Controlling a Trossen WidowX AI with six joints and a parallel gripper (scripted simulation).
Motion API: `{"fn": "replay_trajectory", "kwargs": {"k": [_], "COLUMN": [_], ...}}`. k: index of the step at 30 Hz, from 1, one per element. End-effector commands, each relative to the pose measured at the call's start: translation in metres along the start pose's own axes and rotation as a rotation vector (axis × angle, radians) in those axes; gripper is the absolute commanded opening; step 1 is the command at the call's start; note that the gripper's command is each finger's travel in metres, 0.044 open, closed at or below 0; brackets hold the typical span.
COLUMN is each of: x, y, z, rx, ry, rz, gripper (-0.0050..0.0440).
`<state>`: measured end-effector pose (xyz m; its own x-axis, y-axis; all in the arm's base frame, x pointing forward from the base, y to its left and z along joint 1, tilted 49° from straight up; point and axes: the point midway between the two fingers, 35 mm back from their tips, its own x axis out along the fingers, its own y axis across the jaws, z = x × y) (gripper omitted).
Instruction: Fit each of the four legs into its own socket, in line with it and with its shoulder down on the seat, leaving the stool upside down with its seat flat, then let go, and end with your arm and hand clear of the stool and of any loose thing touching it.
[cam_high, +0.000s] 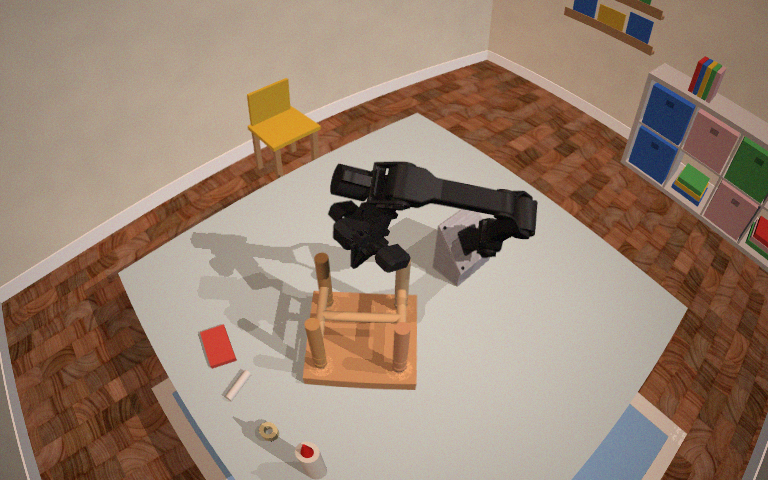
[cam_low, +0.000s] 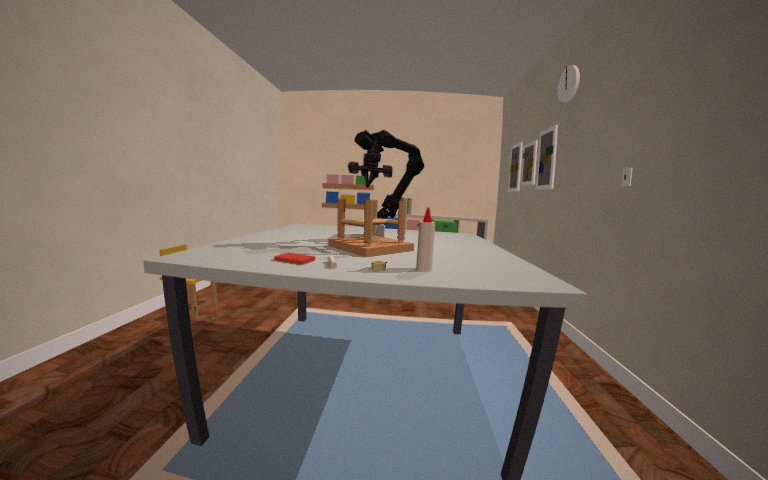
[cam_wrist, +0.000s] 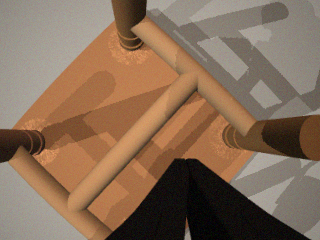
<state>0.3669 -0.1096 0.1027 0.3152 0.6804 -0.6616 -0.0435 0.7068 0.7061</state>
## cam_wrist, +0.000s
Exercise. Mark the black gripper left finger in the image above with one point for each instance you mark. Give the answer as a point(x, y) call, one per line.
point(162, 214)

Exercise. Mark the tan wooden stool legs with crossbar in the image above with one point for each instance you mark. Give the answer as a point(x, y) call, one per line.
point(297, 137)

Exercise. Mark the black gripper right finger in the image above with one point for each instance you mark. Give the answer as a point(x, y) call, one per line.
point(218, 211)

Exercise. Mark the orange-brown wooden stool seat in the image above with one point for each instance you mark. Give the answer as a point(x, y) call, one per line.
point(97, 99)

